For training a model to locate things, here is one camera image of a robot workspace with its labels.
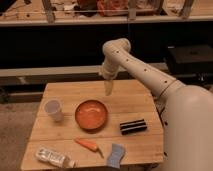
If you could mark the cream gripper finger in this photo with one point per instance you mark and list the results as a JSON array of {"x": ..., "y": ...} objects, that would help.
[{"x": 108, "y": 87}]

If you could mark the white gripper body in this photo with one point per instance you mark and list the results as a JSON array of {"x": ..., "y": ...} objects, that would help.
[{"x": 108, "y": 69}]

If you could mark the black striped eraser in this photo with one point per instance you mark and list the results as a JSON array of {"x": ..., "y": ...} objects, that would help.
[{"x": 133, "y": 126}]

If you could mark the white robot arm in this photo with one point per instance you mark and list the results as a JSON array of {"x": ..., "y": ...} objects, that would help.
[{"x": 187, "y": 113}]

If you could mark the orange bowl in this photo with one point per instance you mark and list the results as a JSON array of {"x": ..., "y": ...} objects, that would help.
[{"x": 91, "y": 115}]

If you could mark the wooden table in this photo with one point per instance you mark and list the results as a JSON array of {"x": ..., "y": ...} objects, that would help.
[{"x": 128, "y": 102}]

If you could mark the orange toy carrot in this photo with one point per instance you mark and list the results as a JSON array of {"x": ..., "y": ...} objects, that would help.
[{"x": 90, "y": 145}]

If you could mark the blue sponge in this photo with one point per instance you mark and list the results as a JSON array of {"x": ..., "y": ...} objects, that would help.
[{"x": 115, "y": 157}]

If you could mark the black box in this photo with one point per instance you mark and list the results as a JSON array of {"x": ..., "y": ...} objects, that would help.
[{"x": 190, "y": 59}]

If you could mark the clear plastic bottle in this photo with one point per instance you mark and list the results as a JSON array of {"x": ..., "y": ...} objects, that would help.
[{"x": 54, "y": 158}]

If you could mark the long shelf with clutter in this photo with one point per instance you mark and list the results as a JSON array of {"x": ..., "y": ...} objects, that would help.
[{"x": 95, "y": 12}]

